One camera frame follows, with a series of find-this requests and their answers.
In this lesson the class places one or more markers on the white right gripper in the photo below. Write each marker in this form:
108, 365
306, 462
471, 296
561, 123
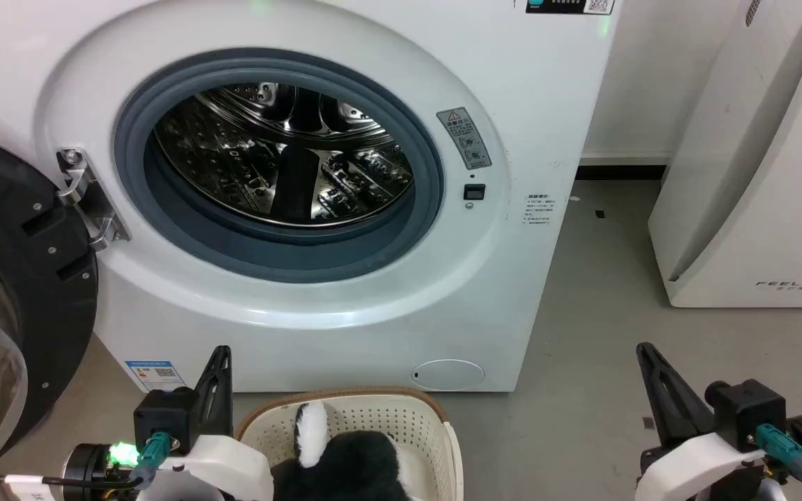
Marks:
693, 470

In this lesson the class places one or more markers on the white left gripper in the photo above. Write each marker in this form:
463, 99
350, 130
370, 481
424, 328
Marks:
234, 463

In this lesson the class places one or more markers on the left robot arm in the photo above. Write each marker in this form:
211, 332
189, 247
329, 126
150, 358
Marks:
91, 473

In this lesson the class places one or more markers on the black and white plush toy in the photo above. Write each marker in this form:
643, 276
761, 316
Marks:
356, 463

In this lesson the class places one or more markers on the black round washer door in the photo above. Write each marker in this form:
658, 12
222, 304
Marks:
32, 278

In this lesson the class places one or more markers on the stainless steel washing machine drum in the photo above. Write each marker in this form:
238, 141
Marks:
234, 160

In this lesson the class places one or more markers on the blue energy label sticker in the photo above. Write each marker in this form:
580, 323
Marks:
156, 376

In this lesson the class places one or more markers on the grey rubber door gasket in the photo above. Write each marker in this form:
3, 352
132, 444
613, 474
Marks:
289, 259

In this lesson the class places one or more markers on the white perforated laundry basket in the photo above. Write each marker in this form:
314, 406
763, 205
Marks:
401, 424

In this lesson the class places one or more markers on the oval drain filter cover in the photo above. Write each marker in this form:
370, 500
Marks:
448, 374

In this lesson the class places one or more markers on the small text sticker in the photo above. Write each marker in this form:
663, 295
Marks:
539, 213

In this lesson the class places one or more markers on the black baseboard strip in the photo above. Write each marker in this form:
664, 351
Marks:
620, 172

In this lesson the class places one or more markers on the white air purifier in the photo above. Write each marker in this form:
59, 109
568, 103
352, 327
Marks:
756, 174

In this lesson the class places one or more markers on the metal door hinge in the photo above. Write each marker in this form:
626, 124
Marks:
85, 191

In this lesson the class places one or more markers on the black door latch slot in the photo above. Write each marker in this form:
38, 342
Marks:
474, 192

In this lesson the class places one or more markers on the grey warning sticker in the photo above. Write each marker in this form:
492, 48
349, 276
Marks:
464, 139

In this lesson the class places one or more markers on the white front-load washing machine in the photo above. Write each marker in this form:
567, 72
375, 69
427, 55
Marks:
512, 104

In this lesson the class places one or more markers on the dark control panel label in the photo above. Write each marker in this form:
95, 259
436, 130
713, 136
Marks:
568, 5

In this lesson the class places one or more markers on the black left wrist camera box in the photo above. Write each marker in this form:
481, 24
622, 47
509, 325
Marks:
164, 417

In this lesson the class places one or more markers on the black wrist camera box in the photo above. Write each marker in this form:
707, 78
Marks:
749, 414
164, 417

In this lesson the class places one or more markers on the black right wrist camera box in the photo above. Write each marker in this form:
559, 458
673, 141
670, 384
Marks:
749, 414

